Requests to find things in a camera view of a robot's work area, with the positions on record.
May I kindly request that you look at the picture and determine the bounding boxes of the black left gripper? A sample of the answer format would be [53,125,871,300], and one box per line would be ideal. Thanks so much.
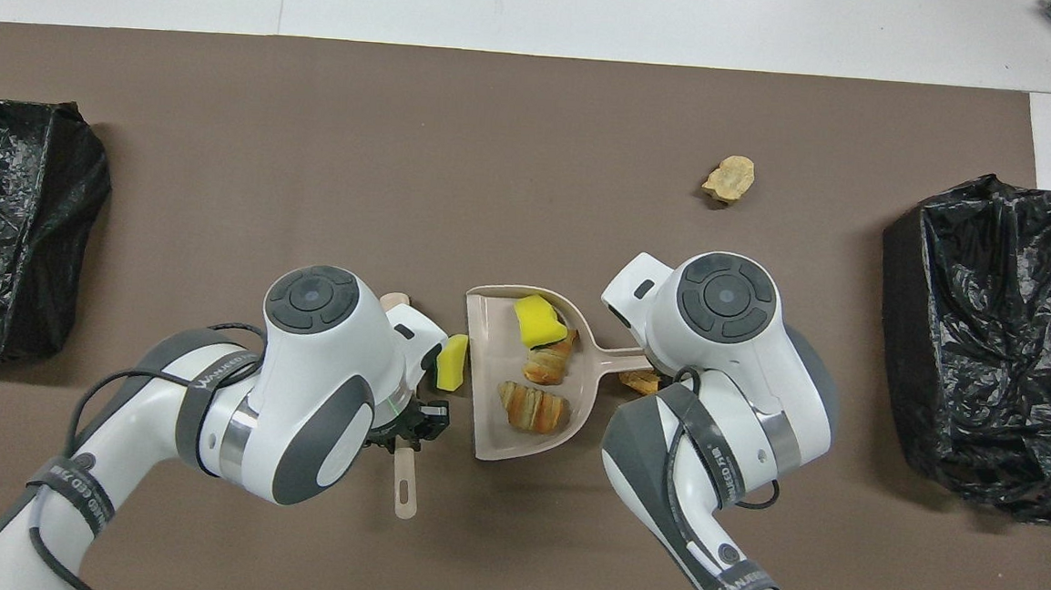
[368,396,453,460]

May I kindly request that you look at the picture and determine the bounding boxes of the yellow green sponge piece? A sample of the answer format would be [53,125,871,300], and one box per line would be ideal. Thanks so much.
[434,331,471,393]
[510,292,572,351]

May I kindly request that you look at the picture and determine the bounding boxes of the beige plastic dustpan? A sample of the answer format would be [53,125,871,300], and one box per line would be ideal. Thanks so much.
[455,281,663,472]

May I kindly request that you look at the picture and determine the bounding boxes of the beige hand brush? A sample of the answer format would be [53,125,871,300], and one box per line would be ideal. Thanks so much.
[366,290,433,520]

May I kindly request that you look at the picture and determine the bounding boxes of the beige croissant piece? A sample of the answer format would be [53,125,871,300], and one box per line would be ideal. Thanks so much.
[522,327,579,387]
[495,380,573,435]

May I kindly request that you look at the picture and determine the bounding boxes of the brown oval bread roll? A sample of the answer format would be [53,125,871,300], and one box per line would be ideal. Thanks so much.
[618,367,663,397]

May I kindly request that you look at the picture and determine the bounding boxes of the bin covered by black bag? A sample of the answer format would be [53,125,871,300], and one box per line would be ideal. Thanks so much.
[0,98,118,372]

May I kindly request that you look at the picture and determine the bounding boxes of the open bin with black bag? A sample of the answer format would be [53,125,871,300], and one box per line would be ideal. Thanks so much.
[866,168,1051,526]

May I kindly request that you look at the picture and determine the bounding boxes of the brown table mat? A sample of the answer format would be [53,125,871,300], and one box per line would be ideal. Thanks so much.
[0,19,1051,590]

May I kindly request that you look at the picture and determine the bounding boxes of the pale yellow bread chunk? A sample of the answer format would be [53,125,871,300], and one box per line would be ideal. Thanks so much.
[701,154,758,206]

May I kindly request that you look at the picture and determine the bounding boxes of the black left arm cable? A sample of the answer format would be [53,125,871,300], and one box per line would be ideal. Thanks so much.
[22,310,268,590]

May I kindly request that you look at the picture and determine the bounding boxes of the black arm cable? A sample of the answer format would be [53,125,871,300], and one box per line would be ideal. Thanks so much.
[658,366,950,590]
[22,310,268,590]

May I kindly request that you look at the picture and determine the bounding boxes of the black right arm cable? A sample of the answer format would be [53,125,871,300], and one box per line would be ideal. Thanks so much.
[658,366,950,590]

